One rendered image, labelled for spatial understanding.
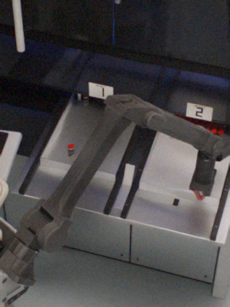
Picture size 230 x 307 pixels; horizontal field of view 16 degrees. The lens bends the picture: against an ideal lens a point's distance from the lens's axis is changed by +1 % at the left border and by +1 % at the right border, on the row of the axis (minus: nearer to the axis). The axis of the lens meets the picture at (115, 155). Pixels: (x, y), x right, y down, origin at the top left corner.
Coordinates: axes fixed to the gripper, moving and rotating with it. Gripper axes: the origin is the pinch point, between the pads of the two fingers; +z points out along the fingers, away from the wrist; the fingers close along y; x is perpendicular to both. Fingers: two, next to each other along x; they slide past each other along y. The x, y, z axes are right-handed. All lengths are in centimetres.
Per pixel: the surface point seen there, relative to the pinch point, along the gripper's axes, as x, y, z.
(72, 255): 55, 31, 91
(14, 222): 80, 28, 74
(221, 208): -7.1, -1.3, 0.9
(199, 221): -1.6, -6.9, 3.1
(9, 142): 71, 14, 11
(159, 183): 14.3, 4.4, 2.7
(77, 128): 48, 20, 3
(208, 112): 4.9, 26.2, -12.6
